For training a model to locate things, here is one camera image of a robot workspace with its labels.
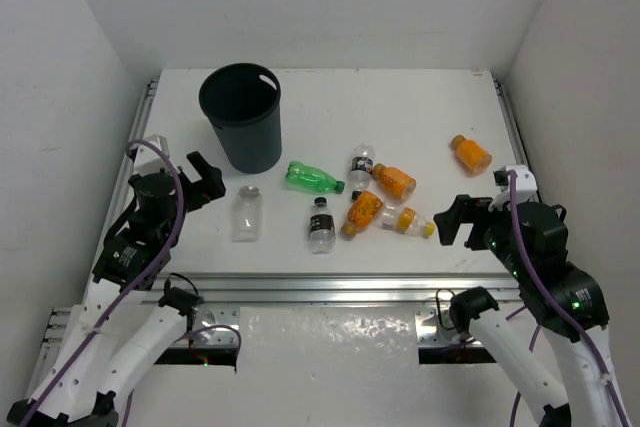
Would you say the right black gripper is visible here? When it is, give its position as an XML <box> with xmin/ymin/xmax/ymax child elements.
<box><xmin>434</xmin><ymin>190</ymin><xmax>529</xmax><ymax>278</ymax></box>

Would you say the clear wide-mouth plastic jar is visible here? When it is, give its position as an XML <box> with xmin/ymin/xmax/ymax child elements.
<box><xmin>231</xmin><ymin>186</ymin><xmax>262</xmax><ymax>242</ymax></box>

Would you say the clear bottle yellow cap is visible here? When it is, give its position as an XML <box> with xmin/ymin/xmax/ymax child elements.
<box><xmin>380</xmin><ymin>205</ymin><xmax>436</xmax><ymax>238</ymax></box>

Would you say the green plastic bottle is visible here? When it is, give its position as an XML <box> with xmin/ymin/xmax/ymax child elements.
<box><xmin>285</xmin><ymin>161</ymin><xmax>345</xmax><ymax>194</ymax></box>

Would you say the orange juice bottle patterned label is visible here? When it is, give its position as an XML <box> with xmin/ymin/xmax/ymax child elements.
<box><xmin>341</xmin><ymin>191</ymin><xmax>384</xmax><ymax>238</ymax></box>

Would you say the clear Pepsi-label bottle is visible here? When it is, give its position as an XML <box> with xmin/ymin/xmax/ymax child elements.
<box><xmin>348</xmin><ymin>144</ymin><xmax>375</xmax><ymax>201</ymax></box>

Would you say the small black-label clear bottle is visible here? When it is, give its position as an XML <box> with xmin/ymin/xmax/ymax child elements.
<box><xmin>308</xmin><ymin>197</ymin><xmax>336</xmax><ymax>254</ymax></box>

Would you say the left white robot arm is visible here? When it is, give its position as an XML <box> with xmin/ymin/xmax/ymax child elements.
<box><xmin>6</xmin><ymin>151</ymin><xmax>226</xmax><ymax>426</ymax></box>

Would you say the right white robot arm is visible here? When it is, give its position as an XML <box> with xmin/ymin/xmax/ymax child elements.
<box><xmin>434</xmin><ymin>195</ymin><xmax>631</xmax><ymax>426</ymax></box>

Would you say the black plastic bin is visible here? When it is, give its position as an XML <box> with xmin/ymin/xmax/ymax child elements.
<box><xmin>198</xmin><ymin>63</ymin><xmax>282</xmax><ymax>174</ymax></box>

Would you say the white front cover panel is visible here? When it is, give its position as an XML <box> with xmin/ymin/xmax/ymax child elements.
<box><xmin>37</xmin><ymin>304</ymin><xmax>621</xmax><ymax>427</ymax></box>

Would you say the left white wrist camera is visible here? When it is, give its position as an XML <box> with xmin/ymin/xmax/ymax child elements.
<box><xmin>134</xmin><ymin>134</ymin><xmax>170</xmax><ymax>176</ymax></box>

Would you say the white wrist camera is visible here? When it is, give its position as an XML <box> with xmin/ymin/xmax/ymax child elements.
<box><xmin>134</xmin><ymin>134</ymin><xmax>170</xmax><ymax>176</ymax></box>
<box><xmin>489</xmin><ymin>164</ymin><xmax>538</xmax><ymax>211</ymax></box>

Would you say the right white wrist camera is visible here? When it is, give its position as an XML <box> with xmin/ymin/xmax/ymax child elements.
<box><xmin>489</xmin><ymin>164</ymin><xmax>538</xmax><ymax>211</ymax></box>

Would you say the aluminium front rail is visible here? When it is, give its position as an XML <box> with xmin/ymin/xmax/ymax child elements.
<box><xmin>84</xmin><ymin>271</ymin><xmax>526</xmax><ymax>306</ymax></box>

